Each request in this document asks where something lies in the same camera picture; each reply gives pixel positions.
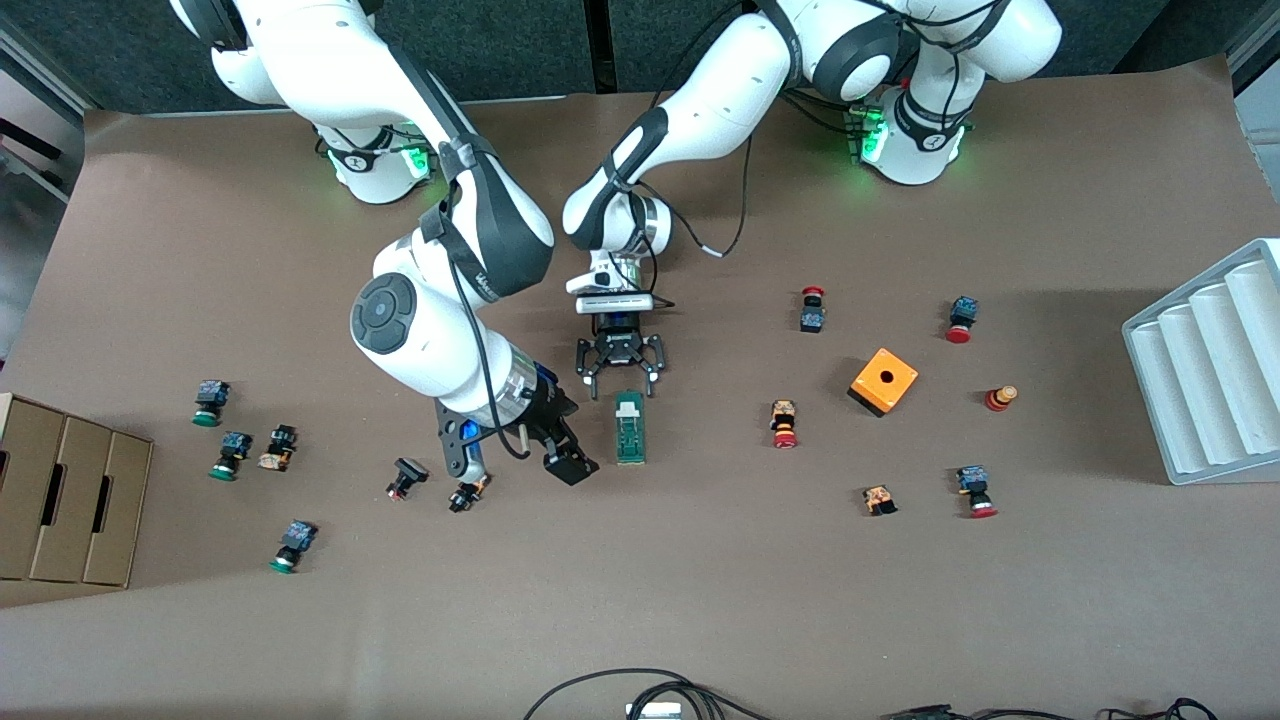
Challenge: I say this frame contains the green load switch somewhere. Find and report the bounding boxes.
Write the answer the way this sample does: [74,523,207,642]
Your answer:
[614,390,648,465]

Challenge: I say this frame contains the brown paper table cover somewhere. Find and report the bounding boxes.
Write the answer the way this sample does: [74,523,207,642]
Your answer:
[0,55,1280,720]

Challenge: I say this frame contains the green mushroom push button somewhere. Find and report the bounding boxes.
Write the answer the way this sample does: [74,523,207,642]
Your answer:
[268,520,319,575]
[208,431,253,482]
[192,379,232,428]

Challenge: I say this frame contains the brown cardboard box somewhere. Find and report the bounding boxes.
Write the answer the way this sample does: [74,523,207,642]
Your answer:
[83,430,155,589]
[30,414,113,585]
[0,392,67,582]

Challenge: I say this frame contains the white ridged tray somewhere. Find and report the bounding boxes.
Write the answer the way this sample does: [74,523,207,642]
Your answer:
[1121,237,1280,487]

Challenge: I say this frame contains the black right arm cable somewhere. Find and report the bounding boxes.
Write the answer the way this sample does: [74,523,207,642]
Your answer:
[430,140,536,463]

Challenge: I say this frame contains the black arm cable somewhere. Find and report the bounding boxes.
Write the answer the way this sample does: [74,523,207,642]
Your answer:
[625,130,753,306]
[430,140,536,463]

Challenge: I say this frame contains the black square head switch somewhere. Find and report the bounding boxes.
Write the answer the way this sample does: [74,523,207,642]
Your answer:
[385,457,431,502]

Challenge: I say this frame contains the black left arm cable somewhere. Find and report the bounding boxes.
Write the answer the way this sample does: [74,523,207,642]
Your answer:
[625,130,753,306]

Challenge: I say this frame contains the orange button enclosure box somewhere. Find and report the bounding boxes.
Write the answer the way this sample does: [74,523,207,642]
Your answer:
[847,347,920,419]

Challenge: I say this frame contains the black selector switch pale block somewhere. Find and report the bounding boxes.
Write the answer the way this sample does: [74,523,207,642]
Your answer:
[257,424,299,473]

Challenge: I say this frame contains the black looped cable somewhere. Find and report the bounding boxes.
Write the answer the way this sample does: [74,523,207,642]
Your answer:
[522,668,771,720]

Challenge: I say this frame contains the black base cable bundle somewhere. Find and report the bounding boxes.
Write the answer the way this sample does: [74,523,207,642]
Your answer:
[790,90,861,136]

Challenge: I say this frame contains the thin black cable bundle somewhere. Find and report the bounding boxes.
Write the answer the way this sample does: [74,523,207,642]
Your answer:
[880,698,1221,720]

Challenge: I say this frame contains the grey metal frame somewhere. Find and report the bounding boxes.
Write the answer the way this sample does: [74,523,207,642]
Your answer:
[1228,15,1280,121]
[0,20,86,351]

